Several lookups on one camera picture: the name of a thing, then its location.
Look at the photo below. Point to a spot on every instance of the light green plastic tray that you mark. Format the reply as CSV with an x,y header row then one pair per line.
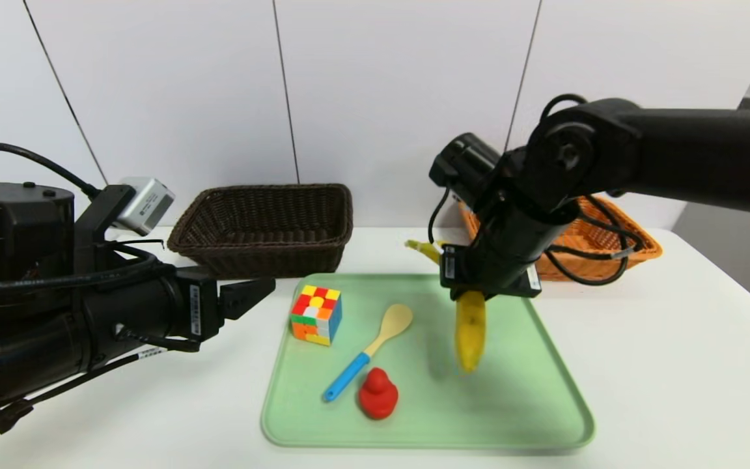
x,y
512,391

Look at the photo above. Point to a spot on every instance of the yellow banana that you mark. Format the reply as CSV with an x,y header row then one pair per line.
x,y
471,332

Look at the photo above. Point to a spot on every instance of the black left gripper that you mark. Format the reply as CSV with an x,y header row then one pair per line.
x,y
200,306

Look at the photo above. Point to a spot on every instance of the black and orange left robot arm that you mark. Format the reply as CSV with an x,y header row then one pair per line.
x,y
36,326

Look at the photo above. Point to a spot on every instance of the red rubber duck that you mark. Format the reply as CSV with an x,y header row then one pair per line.
x,y
378,397

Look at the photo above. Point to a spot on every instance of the orange wicker basket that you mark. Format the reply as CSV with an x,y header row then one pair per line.
x,y
642,244

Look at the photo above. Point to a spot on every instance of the colourful puzzle cube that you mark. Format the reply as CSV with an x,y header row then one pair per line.
x,y
315,316

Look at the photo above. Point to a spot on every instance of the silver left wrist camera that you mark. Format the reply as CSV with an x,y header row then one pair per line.
x,y
144,205

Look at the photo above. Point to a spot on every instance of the dark brown wicker basket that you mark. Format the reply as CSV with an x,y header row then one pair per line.
x,y
264,241

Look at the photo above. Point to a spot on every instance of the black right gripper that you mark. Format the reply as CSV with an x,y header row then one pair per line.
x,y
454,268

